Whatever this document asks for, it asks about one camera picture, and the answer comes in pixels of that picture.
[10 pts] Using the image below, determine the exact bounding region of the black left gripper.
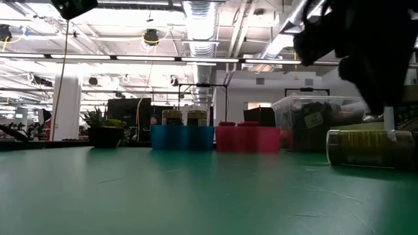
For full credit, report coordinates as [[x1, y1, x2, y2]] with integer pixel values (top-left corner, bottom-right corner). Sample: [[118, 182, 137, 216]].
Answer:
[[50, 0, 99, 21]]

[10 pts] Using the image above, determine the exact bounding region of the low black stand frame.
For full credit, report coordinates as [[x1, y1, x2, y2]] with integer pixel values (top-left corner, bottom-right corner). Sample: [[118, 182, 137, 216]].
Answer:
[[284, 87, 331, 97]]

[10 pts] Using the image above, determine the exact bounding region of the black fabric bag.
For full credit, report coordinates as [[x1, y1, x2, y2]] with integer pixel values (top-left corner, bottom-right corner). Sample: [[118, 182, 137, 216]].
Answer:
[[289, 101, 337, 153]]

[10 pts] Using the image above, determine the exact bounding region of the black ceiling device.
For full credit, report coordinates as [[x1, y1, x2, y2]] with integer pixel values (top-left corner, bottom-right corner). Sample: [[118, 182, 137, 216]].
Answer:
[[0, 24, 13, 42]]

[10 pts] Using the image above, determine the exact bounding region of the white pillar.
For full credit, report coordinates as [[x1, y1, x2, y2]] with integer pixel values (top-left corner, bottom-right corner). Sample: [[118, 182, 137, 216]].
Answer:
[[51, 72, 83, 142]]

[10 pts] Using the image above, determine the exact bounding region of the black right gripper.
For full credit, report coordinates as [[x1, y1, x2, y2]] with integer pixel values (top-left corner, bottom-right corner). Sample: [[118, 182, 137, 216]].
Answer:
[[293, 0, 417, 115]]

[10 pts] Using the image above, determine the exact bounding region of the smooth silver air duct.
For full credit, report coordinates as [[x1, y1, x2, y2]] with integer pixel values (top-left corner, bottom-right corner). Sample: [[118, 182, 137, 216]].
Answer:
[[256, 0, 310, 73]]

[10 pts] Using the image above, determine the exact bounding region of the long ceiling light bar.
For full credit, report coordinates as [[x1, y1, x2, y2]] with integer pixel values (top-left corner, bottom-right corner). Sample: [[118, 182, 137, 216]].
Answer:
[[0, 53, 418, 69]]

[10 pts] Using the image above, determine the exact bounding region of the large black-lid spice jar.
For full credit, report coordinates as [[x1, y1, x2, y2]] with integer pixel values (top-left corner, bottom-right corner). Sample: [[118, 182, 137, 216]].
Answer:
[[326, 129, 417, 170]]

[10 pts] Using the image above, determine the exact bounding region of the large black monitor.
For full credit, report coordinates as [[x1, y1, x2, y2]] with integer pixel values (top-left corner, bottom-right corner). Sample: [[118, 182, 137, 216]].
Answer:
[[106, 97, 153, 143]]

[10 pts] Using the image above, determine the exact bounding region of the brown-lid glass spice jar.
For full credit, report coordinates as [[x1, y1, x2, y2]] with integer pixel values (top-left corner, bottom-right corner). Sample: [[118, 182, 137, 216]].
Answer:
[[161, 109, 184, 127], [186, 109, 209, 127]]

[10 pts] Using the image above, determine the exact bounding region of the yellow cable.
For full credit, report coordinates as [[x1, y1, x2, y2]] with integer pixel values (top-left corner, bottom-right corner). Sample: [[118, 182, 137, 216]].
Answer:
[[135, 61, 154, 142], [50, 18, 71, 142]]

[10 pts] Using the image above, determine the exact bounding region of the tall black stand frame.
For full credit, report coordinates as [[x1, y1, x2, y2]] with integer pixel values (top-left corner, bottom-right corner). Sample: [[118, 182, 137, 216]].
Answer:
[[177, 83, 229, 127]]

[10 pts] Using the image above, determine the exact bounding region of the clear plastic storage box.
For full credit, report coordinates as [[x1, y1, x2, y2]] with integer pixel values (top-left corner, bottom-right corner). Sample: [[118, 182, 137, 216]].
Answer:
[[270, 95, 372, 153]]

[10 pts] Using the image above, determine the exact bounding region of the white paper label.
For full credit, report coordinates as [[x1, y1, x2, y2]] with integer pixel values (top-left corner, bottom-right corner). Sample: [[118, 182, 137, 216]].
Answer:
[[303, 112, 324, 129]]

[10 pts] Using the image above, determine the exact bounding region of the blue plastic bin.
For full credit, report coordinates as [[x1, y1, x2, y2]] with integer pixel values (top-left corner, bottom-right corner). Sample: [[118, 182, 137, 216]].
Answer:
[[150, 124, 216, 151]]

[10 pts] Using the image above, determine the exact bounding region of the pink plastic bin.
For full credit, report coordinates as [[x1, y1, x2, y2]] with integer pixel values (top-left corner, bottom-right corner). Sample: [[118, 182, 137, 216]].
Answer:
[[214, 126, 281, 153]]

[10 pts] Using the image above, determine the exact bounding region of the black ceiling cord reel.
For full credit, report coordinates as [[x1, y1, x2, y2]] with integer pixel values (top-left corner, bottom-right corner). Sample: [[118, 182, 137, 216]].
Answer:
[[143, 28, 160, 46]]

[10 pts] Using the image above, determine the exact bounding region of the ribbed silver air duct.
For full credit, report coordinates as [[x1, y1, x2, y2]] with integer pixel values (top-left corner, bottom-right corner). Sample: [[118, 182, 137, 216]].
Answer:
[[181, 0, 219, 105]]

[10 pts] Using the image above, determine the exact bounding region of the succulent plant in black pot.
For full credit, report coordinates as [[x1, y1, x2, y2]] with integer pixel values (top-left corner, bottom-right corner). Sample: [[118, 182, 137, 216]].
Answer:
[[80, 106, 127, 149]]

